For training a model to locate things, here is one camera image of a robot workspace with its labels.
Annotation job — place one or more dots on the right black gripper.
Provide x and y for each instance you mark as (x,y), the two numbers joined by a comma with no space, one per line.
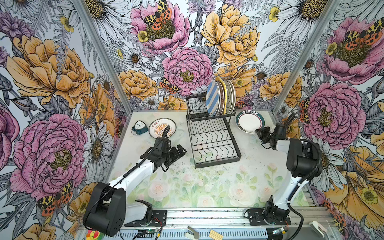
(261,132)

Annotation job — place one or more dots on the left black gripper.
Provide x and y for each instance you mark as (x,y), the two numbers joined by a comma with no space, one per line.
(176,155)

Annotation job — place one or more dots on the small green rimmed plate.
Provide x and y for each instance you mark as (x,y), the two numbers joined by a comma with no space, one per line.
(249,121)

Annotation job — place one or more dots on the orange sunburst plate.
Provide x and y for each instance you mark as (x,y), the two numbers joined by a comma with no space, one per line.
(158,126)

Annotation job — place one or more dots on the black wire dish rack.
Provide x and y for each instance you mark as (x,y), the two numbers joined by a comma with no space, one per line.
(211,137)

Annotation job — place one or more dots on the white floral plate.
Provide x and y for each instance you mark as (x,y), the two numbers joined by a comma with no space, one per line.
(234,96)

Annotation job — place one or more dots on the white plate red characters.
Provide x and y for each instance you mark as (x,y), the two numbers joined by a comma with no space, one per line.
(222,98)

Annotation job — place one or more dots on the blue white striped plate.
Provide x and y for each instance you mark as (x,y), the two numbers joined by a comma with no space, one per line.
(213,98)

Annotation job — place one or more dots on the yellow woven square plate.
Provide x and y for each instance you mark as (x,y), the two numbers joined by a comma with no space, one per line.
(225,94)

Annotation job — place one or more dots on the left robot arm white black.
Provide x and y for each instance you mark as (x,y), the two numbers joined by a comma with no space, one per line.
(107,211)

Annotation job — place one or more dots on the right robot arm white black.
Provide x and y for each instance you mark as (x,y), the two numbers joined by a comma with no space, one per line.
(303,162)

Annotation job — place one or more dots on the small teal cup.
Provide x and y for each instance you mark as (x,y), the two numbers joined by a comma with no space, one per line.
(139,128)

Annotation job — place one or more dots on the grey clip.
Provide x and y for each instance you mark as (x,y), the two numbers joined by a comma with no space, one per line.
(192,234)

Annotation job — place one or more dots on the colourful round sticker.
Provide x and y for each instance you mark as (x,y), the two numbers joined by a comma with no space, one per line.
(94,235)

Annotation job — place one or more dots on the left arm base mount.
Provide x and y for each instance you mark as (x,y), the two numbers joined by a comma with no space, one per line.
(158,219)

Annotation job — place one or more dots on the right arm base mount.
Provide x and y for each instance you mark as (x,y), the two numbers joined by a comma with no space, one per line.
(256,218)

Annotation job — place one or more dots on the aluminium front rail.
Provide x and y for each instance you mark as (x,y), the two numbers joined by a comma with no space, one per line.
(204,218)

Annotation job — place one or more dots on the white handle object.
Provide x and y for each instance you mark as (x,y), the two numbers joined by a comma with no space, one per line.
(319,229)

